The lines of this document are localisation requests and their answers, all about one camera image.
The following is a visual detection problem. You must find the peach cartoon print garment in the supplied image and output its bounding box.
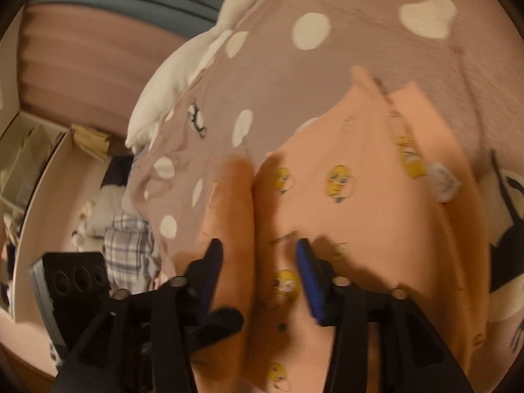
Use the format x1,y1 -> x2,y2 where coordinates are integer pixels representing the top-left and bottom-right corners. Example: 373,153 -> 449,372
193,66 -> 488,392

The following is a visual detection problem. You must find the plaid grey white cloth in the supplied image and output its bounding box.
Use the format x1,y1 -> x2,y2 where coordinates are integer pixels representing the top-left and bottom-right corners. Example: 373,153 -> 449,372
103,213 -> 162,294

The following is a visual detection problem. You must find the white pillow on floor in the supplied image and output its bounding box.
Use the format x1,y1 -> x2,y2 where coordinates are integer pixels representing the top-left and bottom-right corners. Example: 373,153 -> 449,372
77,185 -> 125,238

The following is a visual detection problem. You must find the black cloth on floor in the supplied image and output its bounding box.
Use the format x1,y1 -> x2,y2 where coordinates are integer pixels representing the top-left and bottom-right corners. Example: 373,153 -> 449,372
100,154 -> 134,188

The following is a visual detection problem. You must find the white shelf unit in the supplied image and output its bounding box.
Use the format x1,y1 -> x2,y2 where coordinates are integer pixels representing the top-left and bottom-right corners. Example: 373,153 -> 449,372
1,111 -> 67,318

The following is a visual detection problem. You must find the tan woven basket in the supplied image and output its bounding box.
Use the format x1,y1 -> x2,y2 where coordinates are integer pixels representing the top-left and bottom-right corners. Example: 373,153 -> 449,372
72,124 -> 110,160

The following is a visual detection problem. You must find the white goose plush toy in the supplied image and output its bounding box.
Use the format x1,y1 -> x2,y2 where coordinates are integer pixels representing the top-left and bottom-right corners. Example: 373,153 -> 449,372
125,0 -> 257,154

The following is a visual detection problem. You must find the pink curtain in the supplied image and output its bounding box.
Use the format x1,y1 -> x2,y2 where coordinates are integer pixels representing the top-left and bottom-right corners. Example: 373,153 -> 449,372
18,4 -> 186,138

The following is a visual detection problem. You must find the mauve polka dot bedspread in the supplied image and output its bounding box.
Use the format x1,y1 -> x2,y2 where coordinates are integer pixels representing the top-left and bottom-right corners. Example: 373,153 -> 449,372
124,0 -> 524,393

